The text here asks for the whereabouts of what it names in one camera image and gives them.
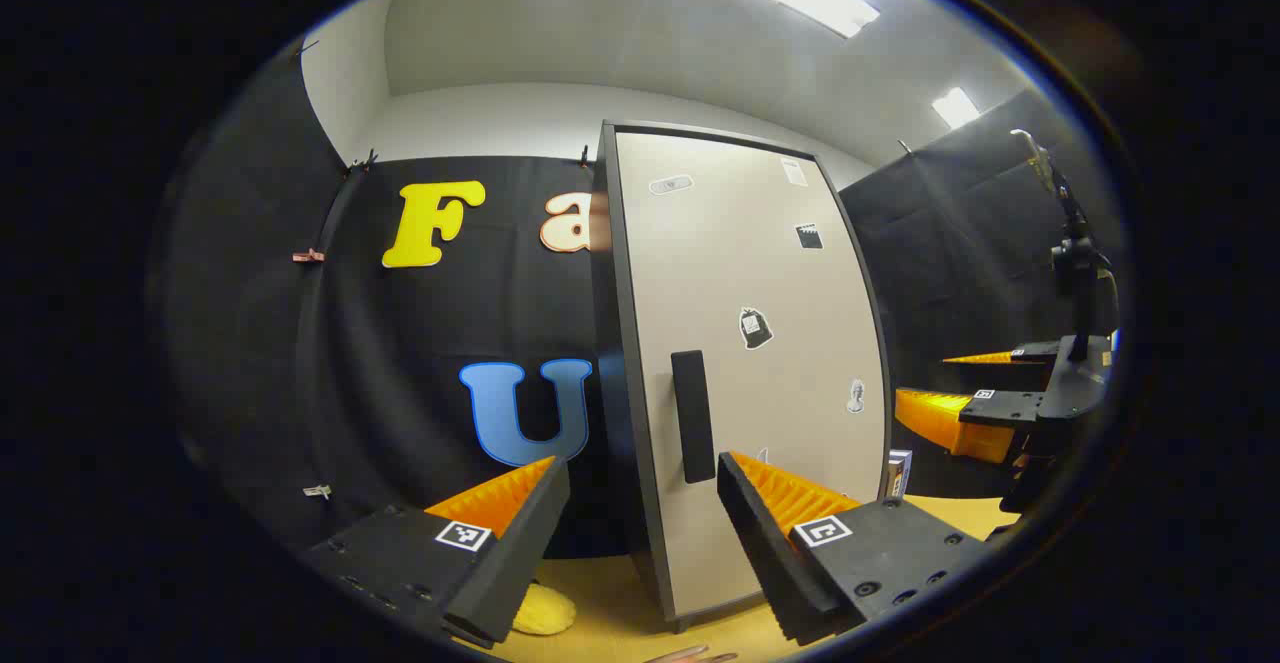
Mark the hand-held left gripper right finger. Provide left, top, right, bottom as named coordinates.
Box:
left=716, top=451, right=996, bottom=647

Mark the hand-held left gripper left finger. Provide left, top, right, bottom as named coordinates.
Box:
left=300, top=456, right=571, bottom=649

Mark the yellow coaster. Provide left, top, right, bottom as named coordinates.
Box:
left=512, top=583, right=579, bottom=637

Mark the black cabinet door handle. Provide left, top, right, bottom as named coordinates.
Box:
left=670, top=349, right=717, bottom=485

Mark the dark grey cabinet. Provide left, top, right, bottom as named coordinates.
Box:
left=590, top=120, right=894, bottom=634

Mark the beige cabinet door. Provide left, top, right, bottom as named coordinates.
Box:
left=612, top=130, right=889, bottom=622

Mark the small ceiling light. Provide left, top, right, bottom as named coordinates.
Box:
left=932, top=87, right=982, bottom=131

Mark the black backdrop cloth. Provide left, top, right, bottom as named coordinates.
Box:
left=160, top=38, right=1121, bottom=564

